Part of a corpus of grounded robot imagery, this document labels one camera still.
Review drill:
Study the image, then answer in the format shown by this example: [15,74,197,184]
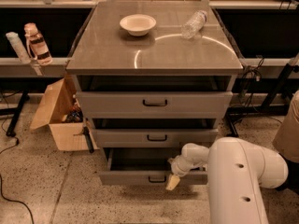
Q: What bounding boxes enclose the pink striped bottle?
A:
[24,22,52,66]

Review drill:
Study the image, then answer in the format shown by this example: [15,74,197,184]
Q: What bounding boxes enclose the grey workbench rail right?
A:
[240,58,292,79]

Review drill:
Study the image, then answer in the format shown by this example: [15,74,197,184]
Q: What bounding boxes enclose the black table leg right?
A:
[225,57,299,137]

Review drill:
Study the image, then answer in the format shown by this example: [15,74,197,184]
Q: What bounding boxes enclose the black floor cable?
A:
[0,91,36,224]

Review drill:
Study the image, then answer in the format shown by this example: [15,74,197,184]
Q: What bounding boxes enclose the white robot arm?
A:
[166,137,289,224]

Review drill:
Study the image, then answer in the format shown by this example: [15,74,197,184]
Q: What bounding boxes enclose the black table leg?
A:
[225,57,299,137]
[0,91,29,137]

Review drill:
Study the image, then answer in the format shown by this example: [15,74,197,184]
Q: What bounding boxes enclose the grey middle drawer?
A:
[92,129,218,147]

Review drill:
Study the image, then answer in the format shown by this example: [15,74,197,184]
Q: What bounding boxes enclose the black table leg left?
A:
[0,91,29,137]

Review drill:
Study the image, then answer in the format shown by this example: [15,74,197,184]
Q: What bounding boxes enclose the white bowl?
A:
[120,14,156,36]

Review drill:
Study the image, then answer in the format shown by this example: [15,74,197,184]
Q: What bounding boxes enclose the grey bottom drawer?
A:
[98,147,209,187]

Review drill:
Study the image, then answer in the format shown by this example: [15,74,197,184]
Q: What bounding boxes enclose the open cardboard box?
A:
[30,77,96,152]

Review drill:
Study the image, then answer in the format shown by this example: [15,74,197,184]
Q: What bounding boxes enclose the grey drawer cabinet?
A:
[65,0,244,161]

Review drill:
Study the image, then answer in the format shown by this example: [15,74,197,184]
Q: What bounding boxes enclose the white cylindrical bottle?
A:
[6,32,31,64]

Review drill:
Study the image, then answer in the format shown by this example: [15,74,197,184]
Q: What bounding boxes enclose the grey top drawer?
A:
[77,91,233,119]

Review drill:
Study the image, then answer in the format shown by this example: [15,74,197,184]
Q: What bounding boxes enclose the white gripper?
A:
[166,155,203,190]

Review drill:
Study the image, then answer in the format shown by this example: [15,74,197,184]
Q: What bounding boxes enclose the clear plastic water bottle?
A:
[181,10,207,39]

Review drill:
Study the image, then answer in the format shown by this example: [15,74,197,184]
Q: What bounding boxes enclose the grey drawer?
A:
[98,147,209,187]
[77,91,233,119]
[92,129,218,147]

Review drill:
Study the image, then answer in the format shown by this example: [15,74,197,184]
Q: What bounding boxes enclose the grey workbench rail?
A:
[240,58,292,79]
[0,58,69,77]

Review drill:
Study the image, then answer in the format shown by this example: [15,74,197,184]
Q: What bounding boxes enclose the grey workbench rail left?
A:
[0,58,69,77]

